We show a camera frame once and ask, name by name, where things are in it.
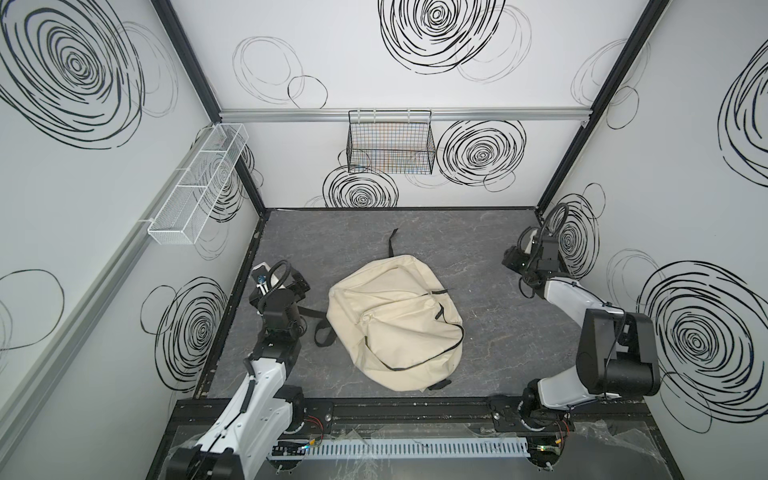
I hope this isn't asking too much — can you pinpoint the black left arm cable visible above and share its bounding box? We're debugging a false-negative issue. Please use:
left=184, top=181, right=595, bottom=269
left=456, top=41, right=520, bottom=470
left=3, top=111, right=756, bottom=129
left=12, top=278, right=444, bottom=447
left=263, top=259, right=294, bottom=295

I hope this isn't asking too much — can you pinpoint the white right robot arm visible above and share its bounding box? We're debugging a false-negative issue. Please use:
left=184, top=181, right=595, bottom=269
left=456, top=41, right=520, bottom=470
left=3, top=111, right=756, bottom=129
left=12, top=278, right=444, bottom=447
left=502, top=227, right=662, bottom=431

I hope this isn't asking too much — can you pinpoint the white slotted cable duct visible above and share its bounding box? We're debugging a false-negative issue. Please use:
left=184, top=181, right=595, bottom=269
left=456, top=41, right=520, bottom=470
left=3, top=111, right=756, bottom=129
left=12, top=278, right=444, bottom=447
left=267, top=437, right=530, bottom=461

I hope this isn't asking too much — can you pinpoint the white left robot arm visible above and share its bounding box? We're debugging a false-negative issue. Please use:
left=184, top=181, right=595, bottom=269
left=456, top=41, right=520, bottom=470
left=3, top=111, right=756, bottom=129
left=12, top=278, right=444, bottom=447
left=165, top=261, right=305, bottom=479

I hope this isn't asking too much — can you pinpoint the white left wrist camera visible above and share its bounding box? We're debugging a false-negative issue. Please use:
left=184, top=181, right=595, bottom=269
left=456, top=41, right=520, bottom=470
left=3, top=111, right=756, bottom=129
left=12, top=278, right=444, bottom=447
left=250, top=262, right=272, bottom=289

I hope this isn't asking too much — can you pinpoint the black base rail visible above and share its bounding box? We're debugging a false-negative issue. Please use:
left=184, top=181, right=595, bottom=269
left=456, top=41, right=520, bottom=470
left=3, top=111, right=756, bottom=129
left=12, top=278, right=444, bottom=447
left=173, top=395, right=655, bottom=436

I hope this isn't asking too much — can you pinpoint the black corrugated cable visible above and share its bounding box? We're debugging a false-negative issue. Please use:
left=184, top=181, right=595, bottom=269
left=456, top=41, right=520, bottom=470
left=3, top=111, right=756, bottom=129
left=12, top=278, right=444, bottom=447
left=517, top=202, right=571, bottom=253

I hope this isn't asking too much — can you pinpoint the black wire basket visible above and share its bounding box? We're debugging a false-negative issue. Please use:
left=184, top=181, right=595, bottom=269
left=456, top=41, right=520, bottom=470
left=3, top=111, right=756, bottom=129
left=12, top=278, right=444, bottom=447
left=345, top=109, right=437, bottom=175

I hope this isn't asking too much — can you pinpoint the cream canvas backpack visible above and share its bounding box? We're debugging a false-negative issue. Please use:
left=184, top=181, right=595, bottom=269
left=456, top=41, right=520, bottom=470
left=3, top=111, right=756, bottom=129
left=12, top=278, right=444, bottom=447
left=299, top=231, right=466, bottom=392

